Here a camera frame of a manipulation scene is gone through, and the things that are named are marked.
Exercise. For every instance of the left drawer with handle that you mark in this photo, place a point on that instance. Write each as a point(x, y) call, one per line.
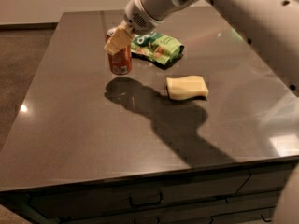
point(124, 198)

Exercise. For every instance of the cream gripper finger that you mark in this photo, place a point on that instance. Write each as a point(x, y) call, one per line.
point(119, 38)

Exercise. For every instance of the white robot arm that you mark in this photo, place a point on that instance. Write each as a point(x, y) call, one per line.
point(271, 28)

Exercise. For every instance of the red coke can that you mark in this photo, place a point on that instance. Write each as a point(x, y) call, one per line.
point(121, 62)

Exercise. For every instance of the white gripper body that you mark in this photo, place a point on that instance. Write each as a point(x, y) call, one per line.
point(135, 16)

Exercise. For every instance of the green rice chip bag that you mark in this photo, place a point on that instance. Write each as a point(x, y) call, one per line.
point(157, 48)

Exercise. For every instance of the yellow sponge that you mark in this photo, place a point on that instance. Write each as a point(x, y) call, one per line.
point(184, 88)

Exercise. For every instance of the drawer with handle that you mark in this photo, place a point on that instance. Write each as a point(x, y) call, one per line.
point(258, 216)
point(124, 198)

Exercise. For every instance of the right lower drawer with handle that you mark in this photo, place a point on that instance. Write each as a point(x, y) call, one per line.
point(258, 216)

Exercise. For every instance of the right upper drawer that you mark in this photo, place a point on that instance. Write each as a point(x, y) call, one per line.
point(266, 178)

